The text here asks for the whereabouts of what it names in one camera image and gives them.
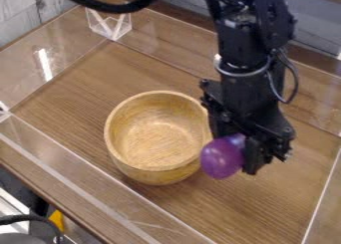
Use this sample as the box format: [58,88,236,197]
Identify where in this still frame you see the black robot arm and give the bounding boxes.
[200,0,297,177]

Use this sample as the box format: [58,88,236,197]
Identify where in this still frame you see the black cable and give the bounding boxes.
[0,214,64,244]

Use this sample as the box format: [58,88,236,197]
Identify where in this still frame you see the brown wooden bowl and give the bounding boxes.
[105,91,212,185]

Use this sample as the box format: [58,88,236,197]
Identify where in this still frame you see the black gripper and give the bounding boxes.
[198,67,299,176]

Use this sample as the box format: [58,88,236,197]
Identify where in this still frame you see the clear acrylic tray wall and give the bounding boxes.
[0,102,217,244]

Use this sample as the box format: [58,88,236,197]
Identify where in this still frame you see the purple toy eggplant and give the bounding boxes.
[200,133,245,179]

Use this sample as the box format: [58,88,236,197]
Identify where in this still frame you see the yellow black machine base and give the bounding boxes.
[0,207,106,244]

